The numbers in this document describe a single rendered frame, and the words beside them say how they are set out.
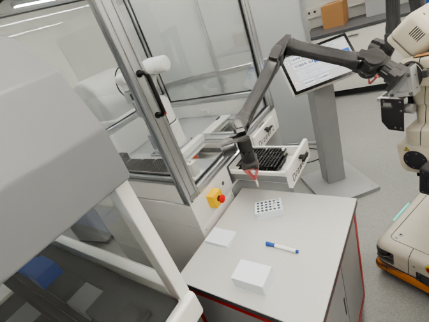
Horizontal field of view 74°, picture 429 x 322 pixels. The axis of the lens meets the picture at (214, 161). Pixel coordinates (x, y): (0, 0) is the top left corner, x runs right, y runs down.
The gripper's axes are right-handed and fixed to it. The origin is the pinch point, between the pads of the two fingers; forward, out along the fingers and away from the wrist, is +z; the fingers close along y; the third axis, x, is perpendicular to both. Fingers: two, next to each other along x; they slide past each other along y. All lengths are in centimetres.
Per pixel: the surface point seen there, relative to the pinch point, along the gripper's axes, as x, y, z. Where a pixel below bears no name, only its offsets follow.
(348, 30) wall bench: 121, -300, 4
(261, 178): 0.9, -15.7, 11.2
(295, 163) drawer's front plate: 18.7, -15.5, 6.7
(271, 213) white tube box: 3.4, 3.1, 18.3
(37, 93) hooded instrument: -29, 53, -64
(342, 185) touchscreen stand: 55, -104, 91
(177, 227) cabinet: -46, -1, 21
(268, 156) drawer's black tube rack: 6.1, -27.6, 6.5
